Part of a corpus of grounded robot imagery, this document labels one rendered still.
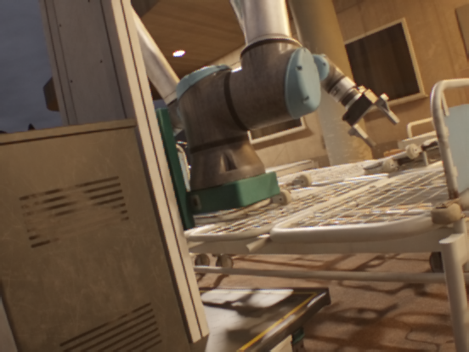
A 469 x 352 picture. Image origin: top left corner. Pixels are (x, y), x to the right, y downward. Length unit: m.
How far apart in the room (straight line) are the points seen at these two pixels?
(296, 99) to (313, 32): 5.31
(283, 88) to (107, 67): 0.43
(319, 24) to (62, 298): 5.78
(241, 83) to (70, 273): 0.54
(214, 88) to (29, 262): 0.56
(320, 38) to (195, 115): 5.25
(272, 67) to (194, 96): 0.20
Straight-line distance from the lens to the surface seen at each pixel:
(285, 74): 0.95
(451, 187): 1.01
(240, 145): 1.04
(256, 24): 1.06
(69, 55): 1.27
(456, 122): 1.12
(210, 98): 1.02
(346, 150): 6.07
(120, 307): 0.82
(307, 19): 6.31
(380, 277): 1.62
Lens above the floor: 0.71
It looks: 1 degrees down
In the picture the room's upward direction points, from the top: 14 degrees counter-clockwise
